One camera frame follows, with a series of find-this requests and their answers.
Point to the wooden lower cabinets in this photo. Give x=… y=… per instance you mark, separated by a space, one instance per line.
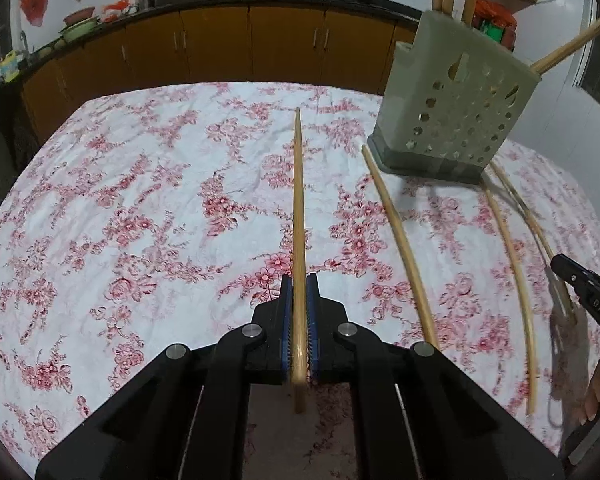
x=205 y=45

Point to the red-brown basin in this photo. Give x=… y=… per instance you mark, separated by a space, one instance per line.
x=79 y=16

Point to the green perforated utensil holder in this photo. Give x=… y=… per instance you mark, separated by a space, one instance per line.
x=452 y=97

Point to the floral pink tablecloth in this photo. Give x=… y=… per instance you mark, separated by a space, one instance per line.
x=165 y=215

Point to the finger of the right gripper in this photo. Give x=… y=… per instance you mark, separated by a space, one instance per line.
x=578 y=277

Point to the red plastic bag on wall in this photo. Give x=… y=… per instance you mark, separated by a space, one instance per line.
x=34 y=11

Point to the orange plastic bag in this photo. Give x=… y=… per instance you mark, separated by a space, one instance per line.
x=113 y=11

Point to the yellow detergent bottle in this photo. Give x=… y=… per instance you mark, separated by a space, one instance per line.
x=9 y=66

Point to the green basin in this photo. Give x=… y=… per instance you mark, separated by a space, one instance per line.
x=74 y=32

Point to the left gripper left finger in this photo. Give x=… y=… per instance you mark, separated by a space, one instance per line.
x=184 y=415

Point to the red bag over bottles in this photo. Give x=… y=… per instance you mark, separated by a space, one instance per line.
x=494 y=13

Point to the green bottle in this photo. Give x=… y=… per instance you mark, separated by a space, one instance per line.
x=493 y=31

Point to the black countertop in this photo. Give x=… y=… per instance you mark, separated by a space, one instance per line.
x=180 y=7

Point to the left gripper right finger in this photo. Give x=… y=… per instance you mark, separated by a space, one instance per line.
x=416 y=415

